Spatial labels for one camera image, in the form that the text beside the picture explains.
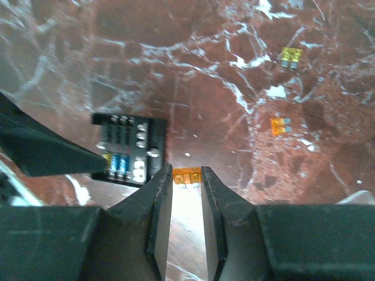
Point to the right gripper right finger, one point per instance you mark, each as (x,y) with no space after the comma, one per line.
(284,242)

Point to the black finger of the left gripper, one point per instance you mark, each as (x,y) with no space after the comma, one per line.
(38,151)

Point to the yellow blade fuse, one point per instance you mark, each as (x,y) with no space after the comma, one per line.
(290,57)

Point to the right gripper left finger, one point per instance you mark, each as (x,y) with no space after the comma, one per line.
(128,241)

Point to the black fuse box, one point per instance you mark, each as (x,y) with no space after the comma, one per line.
(133,147)

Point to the orange blade fuse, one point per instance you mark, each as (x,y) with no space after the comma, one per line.
(280,126)
(188,175)

